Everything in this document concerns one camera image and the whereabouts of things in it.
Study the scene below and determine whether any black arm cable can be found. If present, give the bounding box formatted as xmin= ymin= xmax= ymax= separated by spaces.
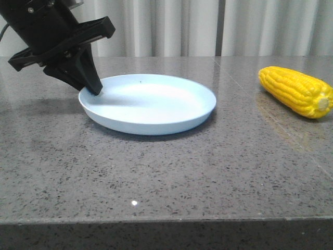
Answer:
xmin=0 ymin=22 xmax=10 ymax=42

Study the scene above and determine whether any white pleated curtain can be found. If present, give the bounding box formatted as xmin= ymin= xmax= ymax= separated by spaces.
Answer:
xmin=0 ymin=0 xmax=333 ymax=57

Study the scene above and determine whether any light blue round plate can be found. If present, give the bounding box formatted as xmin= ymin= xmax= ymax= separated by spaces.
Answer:
xmin=79 ymin=74 xmax=216 ymax=135

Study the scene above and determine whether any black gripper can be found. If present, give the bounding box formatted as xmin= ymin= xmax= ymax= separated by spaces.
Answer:
xmin=1 ymin=1 xmax=116 ymax=95

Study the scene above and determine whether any yellow corn cob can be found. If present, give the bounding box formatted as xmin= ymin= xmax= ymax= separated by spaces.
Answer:
xmin=258 ymin=66 xmax=332 ymax=119

